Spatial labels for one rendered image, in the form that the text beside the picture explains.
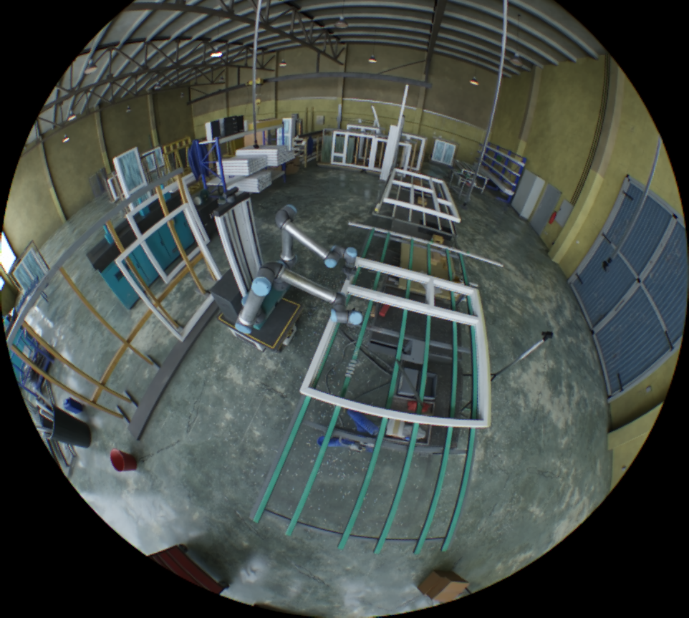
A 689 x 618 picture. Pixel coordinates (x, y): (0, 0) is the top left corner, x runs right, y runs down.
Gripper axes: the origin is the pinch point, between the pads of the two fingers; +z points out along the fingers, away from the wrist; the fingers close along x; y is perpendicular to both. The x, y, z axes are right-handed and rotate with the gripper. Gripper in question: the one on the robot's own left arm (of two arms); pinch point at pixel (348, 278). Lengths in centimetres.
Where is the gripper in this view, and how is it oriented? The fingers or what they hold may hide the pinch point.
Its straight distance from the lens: 201.2
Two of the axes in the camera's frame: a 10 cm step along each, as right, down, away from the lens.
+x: -9.6, -2.5, 1.5
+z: -0.8, 7.1, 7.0
